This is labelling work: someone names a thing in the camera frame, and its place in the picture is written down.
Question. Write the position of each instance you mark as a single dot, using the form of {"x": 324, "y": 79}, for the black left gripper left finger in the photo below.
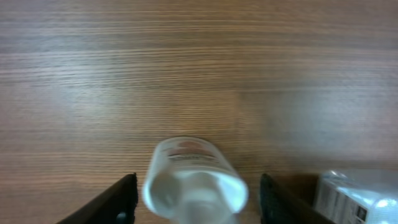
{"x": 116, "y": 205}

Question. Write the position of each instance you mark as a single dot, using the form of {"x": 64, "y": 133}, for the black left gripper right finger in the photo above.
{"x": 280, "y": 206}

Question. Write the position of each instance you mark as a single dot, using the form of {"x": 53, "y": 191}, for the white lotion bottle clear cap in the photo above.
{"x": 189, "y": 181}

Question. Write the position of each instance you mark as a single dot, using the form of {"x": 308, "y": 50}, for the clear plastic container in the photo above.
{"x": 357, "y": 196}

